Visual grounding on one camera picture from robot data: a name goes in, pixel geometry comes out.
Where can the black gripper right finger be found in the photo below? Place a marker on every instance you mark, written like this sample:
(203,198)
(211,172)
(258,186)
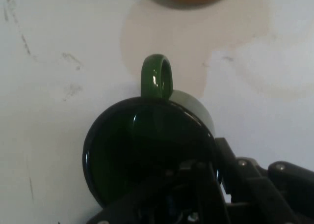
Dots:
(265,197)

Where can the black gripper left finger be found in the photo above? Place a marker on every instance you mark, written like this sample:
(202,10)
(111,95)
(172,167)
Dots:
(186,199)

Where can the green mug with white print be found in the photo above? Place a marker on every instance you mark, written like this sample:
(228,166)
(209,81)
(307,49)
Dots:
(127,140)

